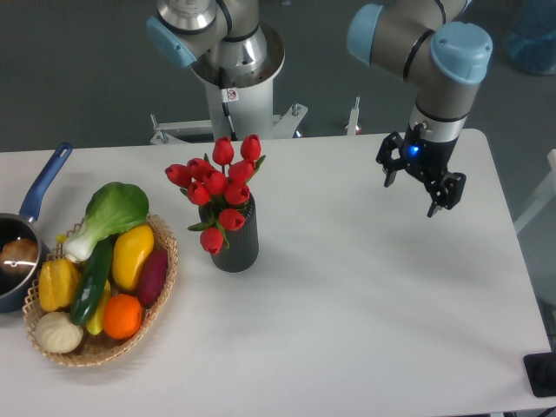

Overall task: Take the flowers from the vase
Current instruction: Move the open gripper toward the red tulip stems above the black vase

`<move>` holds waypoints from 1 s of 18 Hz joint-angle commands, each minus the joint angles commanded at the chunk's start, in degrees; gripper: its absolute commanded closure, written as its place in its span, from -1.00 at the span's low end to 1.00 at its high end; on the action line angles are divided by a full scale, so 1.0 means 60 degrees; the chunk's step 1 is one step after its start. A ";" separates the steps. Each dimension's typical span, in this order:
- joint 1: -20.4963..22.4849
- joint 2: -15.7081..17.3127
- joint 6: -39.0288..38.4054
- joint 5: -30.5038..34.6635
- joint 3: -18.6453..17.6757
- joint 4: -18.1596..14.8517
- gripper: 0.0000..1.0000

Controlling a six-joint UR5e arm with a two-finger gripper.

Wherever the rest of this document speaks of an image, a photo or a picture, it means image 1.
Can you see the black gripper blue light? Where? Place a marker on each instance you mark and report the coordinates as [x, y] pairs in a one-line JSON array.
[[427, 162]]

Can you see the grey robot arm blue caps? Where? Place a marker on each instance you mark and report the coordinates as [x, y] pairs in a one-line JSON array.
[[423, 43]]

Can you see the dark grey ribbed vase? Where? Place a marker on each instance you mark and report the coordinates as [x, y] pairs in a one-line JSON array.
[[232, 251]]

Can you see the blue translucent container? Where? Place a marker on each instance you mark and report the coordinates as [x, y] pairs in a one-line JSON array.
[[530, 43]]

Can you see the red tulip bouquet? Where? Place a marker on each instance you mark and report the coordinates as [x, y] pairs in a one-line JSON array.
[[218, 186]]

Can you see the black device at table edge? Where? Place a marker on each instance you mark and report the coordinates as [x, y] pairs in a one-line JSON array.
[[540, 371]]

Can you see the purple sweet potato toy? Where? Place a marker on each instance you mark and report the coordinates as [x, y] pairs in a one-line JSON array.
[[152, 277]]

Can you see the yellow mango toy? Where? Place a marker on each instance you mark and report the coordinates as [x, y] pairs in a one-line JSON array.
[[131, 250]]

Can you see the green bok choy toy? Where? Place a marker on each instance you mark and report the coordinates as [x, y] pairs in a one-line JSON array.
[[113, 209]]

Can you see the orange fruit toy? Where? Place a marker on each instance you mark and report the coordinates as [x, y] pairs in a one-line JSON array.
[[122, 316]]

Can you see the dark green cucumber toy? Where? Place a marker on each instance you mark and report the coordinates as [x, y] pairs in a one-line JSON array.
[[90, 289]]

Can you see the woven wicker basket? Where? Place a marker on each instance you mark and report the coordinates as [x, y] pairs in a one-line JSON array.
[[95, 350]]

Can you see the yellow banana toy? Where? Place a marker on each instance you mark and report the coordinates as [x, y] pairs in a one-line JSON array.
[[94, 324]]

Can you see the yellow bell pepper toy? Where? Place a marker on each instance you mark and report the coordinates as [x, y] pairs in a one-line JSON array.
[[57, 284]]

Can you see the white steamed bun toy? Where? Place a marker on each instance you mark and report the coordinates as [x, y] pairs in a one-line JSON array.
[[55, 333]]

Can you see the brown bread roll toy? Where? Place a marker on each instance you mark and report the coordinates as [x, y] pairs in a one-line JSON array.
[[19, 257]]

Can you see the white frame at right edge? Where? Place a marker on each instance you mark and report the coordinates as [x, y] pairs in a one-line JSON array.
[[539, 198]]

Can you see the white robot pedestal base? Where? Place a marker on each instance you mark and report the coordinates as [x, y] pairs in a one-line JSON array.
[[238, 79]]

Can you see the blue handled saucepan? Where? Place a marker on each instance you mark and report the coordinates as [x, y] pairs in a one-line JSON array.
[[21, 225]]

